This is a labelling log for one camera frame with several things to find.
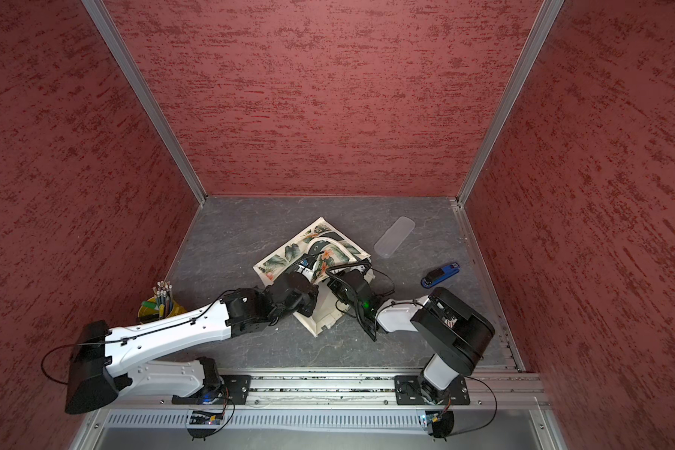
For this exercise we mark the blue black stapler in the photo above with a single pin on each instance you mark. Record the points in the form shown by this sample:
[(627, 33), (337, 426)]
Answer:
[(439, 275)]

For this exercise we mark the frosted translucent pencil case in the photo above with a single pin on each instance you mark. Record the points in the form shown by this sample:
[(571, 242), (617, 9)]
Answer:
[(394, 237)]

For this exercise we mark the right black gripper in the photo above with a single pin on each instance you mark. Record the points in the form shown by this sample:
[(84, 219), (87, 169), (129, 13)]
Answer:
[(334, 284)]

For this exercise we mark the aluminium front rail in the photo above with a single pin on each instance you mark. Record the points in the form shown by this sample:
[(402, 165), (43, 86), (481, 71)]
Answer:
[(379, 389)]

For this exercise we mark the cream canvas tote bag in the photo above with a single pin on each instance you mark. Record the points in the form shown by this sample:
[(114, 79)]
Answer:
[(310, 253)]

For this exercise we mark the aluminium corner post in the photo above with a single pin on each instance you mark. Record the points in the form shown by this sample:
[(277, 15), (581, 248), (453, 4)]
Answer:
[(544, 21), (106, 27)]

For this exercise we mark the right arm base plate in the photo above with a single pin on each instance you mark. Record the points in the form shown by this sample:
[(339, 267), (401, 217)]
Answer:
[(415, 390)]

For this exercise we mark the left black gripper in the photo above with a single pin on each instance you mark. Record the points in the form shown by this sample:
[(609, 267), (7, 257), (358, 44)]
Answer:
[(311, 300)]

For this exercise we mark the left aluminium corner post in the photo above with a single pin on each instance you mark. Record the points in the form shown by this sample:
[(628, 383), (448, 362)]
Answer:
[(106, 27)]

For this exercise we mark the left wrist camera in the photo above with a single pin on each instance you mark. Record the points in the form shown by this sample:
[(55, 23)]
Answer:
[(306, 266)]

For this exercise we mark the right small circuit board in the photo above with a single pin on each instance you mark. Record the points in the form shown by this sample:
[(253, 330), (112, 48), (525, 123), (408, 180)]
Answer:
[(431, 418)]

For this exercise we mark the yellow pencil cup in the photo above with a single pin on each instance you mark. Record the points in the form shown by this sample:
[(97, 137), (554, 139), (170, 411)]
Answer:
[(161, 305)]

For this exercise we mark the left small circuit board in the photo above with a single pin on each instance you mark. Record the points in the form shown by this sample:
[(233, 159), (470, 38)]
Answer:
[(206, 419)]

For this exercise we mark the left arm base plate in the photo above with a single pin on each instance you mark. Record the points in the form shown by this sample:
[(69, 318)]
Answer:
[(230, 389)]

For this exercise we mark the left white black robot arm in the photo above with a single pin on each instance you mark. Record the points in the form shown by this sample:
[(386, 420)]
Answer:
[(110, 363)]

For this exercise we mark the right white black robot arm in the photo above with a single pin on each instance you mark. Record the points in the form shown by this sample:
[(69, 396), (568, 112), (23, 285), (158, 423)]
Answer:
[(457, 334)]

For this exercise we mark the small circuit board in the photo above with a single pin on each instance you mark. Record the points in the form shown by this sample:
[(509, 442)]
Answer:
[(206, 419), (431, 418)]

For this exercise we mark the right aluminium corner post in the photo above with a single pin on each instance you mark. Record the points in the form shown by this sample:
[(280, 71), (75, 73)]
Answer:
[(544, 21)]

